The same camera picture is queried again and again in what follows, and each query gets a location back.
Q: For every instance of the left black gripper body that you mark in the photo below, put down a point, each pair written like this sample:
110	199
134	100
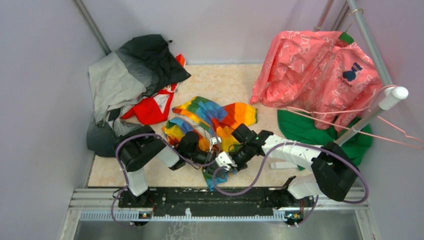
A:
201	156

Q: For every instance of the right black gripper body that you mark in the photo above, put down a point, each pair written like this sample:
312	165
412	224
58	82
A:
241	157

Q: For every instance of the rainbow striped jacket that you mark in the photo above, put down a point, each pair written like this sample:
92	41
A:
209	119

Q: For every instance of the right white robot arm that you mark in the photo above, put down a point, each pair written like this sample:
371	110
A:
332	172

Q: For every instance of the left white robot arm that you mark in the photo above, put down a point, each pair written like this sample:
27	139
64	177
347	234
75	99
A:
137	148

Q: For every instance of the grey black jacket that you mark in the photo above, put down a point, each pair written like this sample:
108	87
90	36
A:
114	90

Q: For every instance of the pink patterned jacket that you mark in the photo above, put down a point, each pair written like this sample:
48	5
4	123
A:
318	76

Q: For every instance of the red white garment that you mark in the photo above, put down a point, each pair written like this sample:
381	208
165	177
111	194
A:
160	76

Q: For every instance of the green garment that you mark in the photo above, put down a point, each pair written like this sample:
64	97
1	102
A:
314	129

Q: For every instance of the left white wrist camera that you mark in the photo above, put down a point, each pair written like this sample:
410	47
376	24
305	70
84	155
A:
215	142

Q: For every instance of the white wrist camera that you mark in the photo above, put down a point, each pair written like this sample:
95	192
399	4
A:
215	142
224	161

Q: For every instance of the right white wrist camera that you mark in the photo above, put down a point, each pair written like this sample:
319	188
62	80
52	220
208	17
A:
224	161

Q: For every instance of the pink wire hanger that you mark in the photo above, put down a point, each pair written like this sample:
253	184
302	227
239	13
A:
383	100

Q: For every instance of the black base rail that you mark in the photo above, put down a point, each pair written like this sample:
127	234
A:
173	202

